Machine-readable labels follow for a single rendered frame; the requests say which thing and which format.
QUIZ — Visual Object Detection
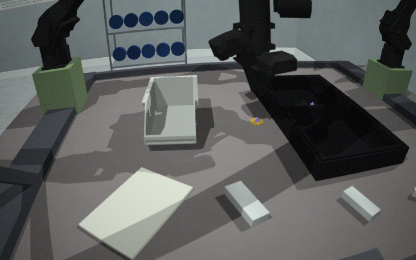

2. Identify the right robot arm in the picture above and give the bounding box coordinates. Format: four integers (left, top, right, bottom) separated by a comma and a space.
377, 0, 416, 69

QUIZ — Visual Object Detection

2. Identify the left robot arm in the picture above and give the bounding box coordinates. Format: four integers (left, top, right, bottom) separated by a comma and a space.
31, 0, 312, 70

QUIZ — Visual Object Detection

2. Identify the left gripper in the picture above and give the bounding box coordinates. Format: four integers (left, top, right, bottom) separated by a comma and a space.
233, 18, 297, 97

